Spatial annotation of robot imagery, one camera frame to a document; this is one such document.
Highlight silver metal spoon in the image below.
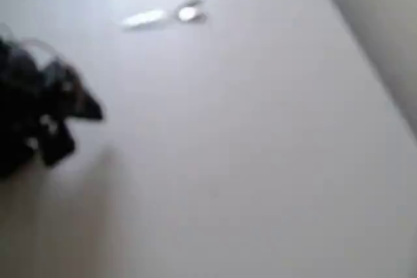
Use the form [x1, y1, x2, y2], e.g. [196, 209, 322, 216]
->
[121, 0, 209, 32]

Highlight thin arm cable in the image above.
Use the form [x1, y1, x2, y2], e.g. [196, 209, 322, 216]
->
[18, 37, 65, 64]

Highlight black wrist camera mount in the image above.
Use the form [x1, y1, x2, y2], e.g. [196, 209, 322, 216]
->
[39, 115, 76, 165]

